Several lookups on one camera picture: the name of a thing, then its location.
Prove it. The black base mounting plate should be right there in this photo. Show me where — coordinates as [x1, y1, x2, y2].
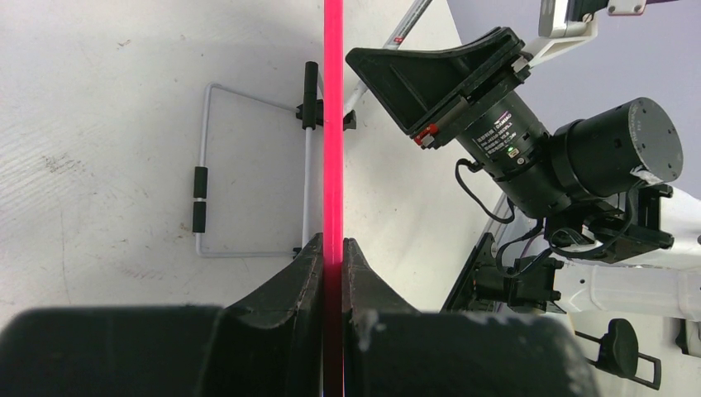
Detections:
[441, 232, 494, 312]

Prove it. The black whiteboard clip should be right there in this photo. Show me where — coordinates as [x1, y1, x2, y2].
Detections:
[295, 99, 357, 131]

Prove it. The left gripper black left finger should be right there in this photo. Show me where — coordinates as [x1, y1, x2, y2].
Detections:
[1, 235, 322, 396]

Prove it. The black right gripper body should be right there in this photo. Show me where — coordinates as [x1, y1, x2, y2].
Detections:
[410, 71, 551, 184]

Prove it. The pink-framed whiteboard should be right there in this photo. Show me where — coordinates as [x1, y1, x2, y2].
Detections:
[322, 0, 344, 396]

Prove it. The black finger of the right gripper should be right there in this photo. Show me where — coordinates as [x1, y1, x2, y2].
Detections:
[346, 27, 526, 136]

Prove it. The pink marker pen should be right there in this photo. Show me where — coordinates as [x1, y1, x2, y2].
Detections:
[343, 0, 435, 113]

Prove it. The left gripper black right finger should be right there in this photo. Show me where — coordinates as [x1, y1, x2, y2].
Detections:
[342, 238, 599, 396]

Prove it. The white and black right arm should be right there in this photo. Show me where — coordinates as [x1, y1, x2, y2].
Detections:
[346, 27, 700, 356]

